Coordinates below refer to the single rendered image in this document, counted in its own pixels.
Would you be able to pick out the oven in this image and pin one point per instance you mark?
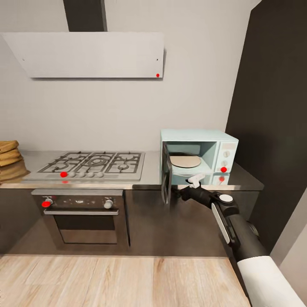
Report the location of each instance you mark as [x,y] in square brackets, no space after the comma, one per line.
[85,219]

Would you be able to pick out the fridge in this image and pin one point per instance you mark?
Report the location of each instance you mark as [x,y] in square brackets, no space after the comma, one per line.
[268,116]

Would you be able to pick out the popcorn bag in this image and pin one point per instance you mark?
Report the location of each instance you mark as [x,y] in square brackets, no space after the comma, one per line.
[9,153]

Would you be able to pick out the burner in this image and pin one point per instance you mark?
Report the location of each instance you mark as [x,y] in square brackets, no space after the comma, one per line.
[92,165]

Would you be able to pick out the range hood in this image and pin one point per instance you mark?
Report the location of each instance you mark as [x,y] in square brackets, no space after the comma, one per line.
[88,50]

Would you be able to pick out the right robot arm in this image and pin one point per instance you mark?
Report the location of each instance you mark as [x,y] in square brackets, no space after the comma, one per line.
[265,284]

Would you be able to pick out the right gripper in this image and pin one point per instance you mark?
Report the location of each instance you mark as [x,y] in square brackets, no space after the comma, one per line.
[189,192]

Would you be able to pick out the microwave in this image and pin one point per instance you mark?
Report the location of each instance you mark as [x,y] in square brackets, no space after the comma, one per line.
[194,151]

